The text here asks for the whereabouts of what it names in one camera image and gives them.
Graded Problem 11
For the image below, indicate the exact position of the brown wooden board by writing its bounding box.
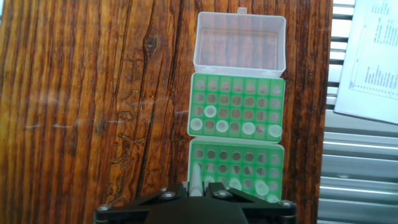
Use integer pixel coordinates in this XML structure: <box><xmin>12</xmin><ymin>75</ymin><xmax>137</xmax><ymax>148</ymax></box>
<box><xmin>0</xmin><ymin>0</ymin><xmax>333</xmax><ymax>224</ymax></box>

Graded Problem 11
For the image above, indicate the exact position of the clear box with green rack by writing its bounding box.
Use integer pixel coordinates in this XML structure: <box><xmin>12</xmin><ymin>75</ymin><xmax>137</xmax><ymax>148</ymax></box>
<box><xmin>187</xmin><ymin>138</ymin><xmax>285</xmax><ymax>203</ymax></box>
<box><xmin>187</xmin><ymin>6</ymin><xmax>287</xmax><ymax>144</ymax></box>

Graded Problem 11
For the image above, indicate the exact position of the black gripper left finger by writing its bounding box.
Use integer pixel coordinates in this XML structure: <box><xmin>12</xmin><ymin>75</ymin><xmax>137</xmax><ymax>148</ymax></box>
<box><xmin>94</xmin><ymin>182</ymin><xmax>190</xmax><ymax>224</ymax></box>

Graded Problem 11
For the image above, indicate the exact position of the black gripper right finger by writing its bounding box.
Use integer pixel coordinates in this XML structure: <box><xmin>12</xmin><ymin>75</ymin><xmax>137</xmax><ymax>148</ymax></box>
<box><xmin>203</xmin><ymin>182</ymin><xmax>298</xmax><ymax>224</ymax></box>

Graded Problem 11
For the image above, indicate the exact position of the printed white paper sheet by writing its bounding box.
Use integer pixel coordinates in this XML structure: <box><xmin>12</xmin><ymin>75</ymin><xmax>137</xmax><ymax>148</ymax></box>
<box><xmin>333</xmin><ymin>0</ymin><xmax>398</xmax><ymax>125</ymax></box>

